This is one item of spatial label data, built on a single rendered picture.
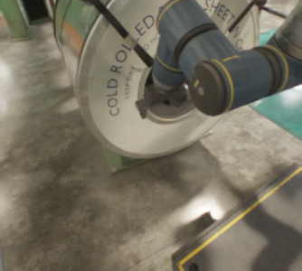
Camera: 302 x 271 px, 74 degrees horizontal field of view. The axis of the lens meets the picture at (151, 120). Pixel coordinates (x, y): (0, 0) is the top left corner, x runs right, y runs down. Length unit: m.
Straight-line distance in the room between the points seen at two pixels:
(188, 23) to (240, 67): 0.14
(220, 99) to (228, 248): 0.87
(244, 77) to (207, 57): 0.07
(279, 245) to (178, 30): 1.05
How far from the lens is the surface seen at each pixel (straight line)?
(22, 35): 5.67
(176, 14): 0.46
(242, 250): 1.15
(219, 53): 0.39
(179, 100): 0.58
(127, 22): 0.95
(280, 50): 0.47
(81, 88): 1.00
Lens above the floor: 1.39
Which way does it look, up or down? 40 degrees down
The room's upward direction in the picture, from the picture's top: 3 degrees counter-clockwise
